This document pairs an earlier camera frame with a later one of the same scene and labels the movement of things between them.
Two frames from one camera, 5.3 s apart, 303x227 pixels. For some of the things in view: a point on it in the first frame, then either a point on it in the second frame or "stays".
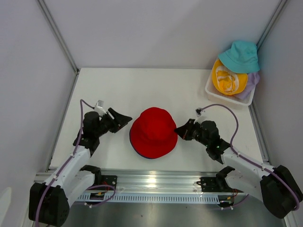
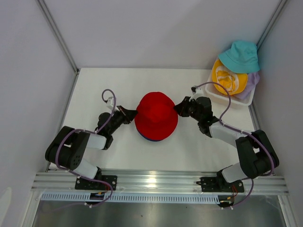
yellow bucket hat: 227,81 stays
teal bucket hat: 242,57 stays
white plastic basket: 213,93 stays
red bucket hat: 152,134 to 156,117
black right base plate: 211,184 stays
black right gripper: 184,131 to 181,108
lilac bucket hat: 253,79 stays
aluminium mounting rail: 186,182 stays
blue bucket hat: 131,144 to 145,137
